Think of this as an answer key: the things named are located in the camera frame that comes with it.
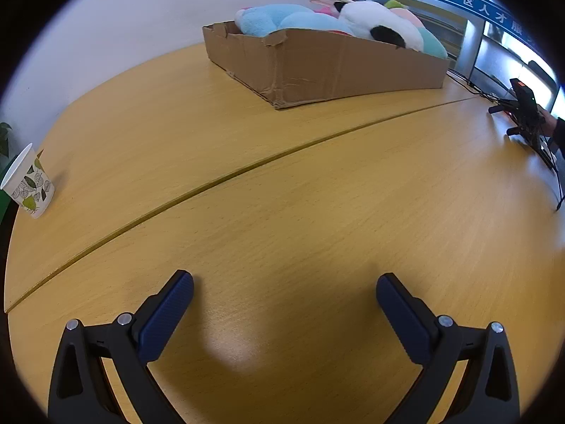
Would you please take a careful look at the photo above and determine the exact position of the black table cable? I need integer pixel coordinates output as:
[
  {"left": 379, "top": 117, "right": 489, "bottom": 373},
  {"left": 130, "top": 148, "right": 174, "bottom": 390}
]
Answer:
[{"left": 446, "top": 68, "right": 515, "bottom": 102}]

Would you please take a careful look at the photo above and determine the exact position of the leaf print paper cup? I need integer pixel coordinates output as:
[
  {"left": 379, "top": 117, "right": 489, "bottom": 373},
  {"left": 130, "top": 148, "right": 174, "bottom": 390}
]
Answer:
[{"left": 0, "top": 142, "right": 56, "bottom": 219}]

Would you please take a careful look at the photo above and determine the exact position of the teal and pink plush toy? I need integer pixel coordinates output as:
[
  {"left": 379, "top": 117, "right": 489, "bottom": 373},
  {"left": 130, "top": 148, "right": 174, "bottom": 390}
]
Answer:
[{"left": 384, "top": 0, "right": 448, "bottom": 59}]

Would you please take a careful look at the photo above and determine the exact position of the green potted plant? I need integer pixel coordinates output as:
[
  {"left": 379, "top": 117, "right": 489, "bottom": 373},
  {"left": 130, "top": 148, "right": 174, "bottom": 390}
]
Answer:
[{"left": 0, "top": 122, "right": 13, "bottom": 160}]

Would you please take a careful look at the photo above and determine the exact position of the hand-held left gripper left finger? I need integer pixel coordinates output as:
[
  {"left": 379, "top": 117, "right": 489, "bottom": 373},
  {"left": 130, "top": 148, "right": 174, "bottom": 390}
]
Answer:
[{"left": 48, "top": 269, "right": 195, "bottom": 424}]

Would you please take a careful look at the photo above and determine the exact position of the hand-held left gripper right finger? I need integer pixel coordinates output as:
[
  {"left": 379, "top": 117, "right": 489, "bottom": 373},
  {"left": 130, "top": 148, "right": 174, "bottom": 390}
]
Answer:
[{"left": 376, "top": 273, "right": 522, "bottom": 424}]

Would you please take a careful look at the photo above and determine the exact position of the black computer monitor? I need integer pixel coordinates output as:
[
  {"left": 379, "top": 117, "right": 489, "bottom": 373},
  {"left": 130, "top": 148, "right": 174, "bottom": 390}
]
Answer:
[{"left": 469, "top": 18, "right": 559, "bottom": 107}]

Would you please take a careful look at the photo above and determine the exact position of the pink plush bear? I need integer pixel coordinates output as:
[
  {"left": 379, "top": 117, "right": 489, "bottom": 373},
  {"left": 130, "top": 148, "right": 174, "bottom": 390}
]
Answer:
[{"left": 309, "top": 0, "right": 354, "bottom": 20}]

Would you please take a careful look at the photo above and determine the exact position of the black gripper strap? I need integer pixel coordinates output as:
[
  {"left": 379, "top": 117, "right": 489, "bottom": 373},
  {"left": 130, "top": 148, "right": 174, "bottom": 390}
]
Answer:
[{"left": 536, "top": 141, "right": 565, "bottom": 213}]

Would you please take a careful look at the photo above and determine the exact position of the light blue plush bear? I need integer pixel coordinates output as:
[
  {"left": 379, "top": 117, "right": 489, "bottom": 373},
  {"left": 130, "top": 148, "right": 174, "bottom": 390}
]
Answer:
[{"left": 234, "top": 4, "right": 354, "bottom": 37}]

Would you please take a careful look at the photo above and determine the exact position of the person's right forearm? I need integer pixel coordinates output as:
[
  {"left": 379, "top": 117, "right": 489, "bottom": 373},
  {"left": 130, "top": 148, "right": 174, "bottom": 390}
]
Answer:
[{"left": 552, "top": 117, "right": 565, "bottom": 162}]

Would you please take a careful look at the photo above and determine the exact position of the white and black panda plush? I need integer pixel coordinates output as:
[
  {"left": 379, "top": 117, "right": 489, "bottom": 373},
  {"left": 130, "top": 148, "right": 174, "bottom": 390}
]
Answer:
[{"left": 333, "top": 1, "right": 427, "bottom": 51}]

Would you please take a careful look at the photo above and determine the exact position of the brown cardboard box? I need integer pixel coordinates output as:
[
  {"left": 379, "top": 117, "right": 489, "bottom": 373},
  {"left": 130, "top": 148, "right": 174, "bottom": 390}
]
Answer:
[{"left": 202, "top": 21, "right": 451, "bottom": 110}]

